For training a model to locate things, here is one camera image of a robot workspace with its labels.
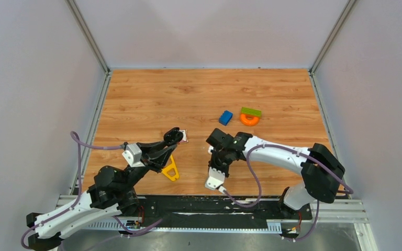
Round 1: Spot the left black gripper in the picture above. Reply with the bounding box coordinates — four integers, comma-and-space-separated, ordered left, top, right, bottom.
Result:
120, 138, 178, 193

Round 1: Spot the white earbud charging case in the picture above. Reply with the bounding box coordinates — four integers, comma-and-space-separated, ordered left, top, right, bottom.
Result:
208, 146, 214, 155

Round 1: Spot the black earbud case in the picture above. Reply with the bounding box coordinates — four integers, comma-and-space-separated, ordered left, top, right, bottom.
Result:
163, 127, 184, 146

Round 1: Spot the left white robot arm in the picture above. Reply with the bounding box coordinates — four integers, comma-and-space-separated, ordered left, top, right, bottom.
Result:
21, 140, 178, 250

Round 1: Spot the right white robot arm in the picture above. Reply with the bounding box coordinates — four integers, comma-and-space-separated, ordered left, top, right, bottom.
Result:
205, 128, 345, 219

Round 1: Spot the yellow triangular plastic piece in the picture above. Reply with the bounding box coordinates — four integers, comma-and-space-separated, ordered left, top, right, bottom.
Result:
162, 155, 180, 182

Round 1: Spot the blue toy brick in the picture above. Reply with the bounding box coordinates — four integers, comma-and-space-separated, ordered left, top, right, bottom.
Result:
218, 110, 233, 126

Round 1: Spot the pink snack packet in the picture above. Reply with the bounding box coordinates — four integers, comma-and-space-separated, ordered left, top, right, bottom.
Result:
180, 130, 188, 143

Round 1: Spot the green toy brick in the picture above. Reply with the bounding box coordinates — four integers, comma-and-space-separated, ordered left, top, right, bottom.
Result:
240, 107, 262, 118

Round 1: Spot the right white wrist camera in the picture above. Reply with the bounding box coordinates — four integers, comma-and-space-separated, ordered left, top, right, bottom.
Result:
205, 167, 226, 193

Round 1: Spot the orange toy ring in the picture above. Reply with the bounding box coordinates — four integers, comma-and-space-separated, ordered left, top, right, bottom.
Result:
239, 113, 260, 127

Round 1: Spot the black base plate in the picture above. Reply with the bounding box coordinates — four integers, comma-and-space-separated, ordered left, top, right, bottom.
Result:
121, 195, 312, 229

